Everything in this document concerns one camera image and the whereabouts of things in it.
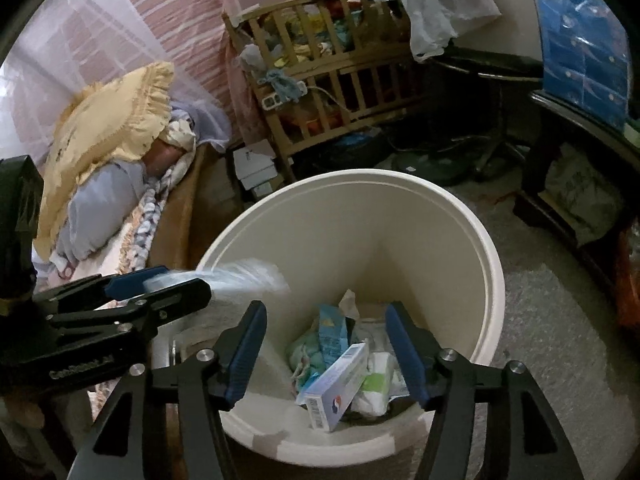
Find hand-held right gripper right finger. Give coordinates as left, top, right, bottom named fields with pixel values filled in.
left=385, top=301, right=583, bottom=480

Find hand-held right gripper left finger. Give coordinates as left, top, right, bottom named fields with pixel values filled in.
left=75, top=300, right=268, bottom=480

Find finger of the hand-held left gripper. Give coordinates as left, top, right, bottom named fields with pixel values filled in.
left=50, top=278, right=213, bottom=341
left=32, top=266, right=168, bottom=311

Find white green tissue pack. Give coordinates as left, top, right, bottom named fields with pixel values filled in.
left=350, top=352, right=408, bottom=416

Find green fluffy towel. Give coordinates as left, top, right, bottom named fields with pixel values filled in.
left=286, top=327, right=326, bottom=386

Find white printed pouch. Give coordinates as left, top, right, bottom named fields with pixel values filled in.
left=142, top=258, right=292, bottom=321

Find white long carton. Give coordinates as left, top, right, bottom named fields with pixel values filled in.
left=296, top=342, right=371, bottom=431

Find light blue small box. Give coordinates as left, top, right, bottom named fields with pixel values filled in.
left=315, top=304, right=353, bottom=361

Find white tissue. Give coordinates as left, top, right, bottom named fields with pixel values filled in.
left=337, top=289, right=361, bottom=320

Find cream round bin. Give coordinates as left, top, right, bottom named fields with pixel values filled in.
left=170, top=169, right=503, bottom=468

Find grey blue blanket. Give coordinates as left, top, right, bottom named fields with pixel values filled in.
left=52, top=105, right=201, bottom=266

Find pink pillow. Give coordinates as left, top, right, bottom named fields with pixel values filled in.
left=145, top=140, right=183, bottom=181

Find white cardboard box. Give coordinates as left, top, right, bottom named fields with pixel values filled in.
left=232, top=140, right=278, bottom=198

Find yellow frilled pillow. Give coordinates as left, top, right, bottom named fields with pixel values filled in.
left=37, top=61, right=176, bottom=261

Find wooden crib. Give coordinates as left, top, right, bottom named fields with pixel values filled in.
left=221, top=0, right=436, bottom=181

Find black fan base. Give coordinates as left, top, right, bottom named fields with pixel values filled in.
left=390, top=147, right=471, bottom=187

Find dark wooden table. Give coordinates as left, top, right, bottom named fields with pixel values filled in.
left=512, top=87, right=640, bottom=281

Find white mosquito net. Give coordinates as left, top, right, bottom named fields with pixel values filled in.
left=0, top=0, right=233, bottom=161

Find grey blue knitted cloth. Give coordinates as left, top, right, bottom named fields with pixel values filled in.
left=237, top=45, right=306, bottom=106

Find white printed sack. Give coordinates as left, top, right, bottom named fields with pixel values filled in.
left=545, top=157, right=626, bottom=246

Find pile of colourful clothes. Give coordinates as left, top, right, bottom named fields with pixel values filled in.
left=265, top=0, right=401, bottom=61

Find white plastic bag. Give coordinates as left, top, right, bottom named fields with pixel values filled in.
left=367, top=0, right=501, bottom=63

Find blue tissue multipack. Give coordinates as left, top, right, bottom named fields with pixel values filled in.
left=536, top=0, right=632, bottom=131

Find white foam box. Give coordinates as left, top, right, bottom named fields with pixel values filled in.
left=452, top=0, right=546, bottom=56

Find wooden bed frame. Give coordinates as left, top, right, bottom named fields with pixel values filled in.
left=150, top=145, right=246, bottom=281

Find black pedestal table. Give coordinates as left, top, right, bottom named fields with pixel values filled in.
left=432, top=42, right=546, bottom=183

